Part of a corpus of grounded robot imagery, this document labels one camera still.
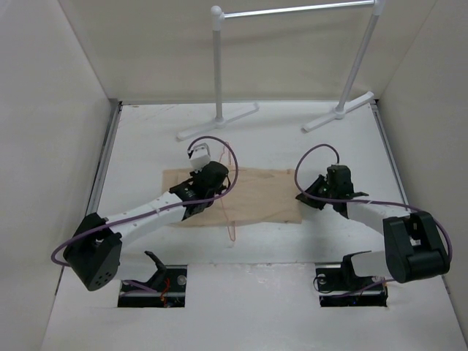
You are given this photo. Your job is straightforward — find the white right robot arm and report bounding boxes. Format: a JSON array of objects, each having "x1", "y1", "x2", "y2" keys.
[{"x1": 294, "y1": 165, "x2": 450, "y2": 284}]

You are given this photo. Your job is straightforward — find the white clothes rack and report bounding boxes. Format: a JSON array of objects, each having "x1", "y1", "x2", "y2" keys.
[{"x1": 176, "y1": 0, "x2": 387, "y2": 142}]

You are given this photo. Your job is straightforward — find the pink wire hanger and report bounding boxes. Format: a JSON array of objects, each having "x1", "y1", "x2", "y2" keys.
[{"x1": 219, "y1": 146, "x2": 236, "y2": 243}]

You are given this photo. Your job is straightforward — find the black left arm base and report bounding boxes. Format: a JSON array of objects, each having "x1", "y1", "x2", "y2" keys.
[{"x1": 117, "y1": 251, "x2": 188, "y2": 309}]

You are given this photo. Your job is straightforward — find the beige drawstring trousers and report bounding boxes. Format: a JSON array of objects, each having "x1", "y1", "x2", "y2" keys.
[{"x1": 178, "y1": 167, "x2": 302, "y2": 227}]

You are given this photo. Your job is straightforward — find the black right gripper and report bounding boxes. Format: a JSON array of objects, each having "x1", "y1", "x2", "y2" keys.
[{"x1": 295, "y1": 175, "x2": 336, "y2": 211}]

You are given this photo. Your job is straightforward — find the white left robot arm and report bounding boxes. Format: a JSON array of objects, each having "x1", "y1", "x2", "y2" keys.
[{"x1": 63, "y1": 161, "x2": 230, "y2": 292}]

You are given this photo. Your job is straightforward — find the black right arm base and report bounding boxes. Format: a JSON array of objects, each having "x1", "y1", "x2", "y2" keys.
[{"x1": 313, "y1": 254, "x2": 388, "y2": 308}]

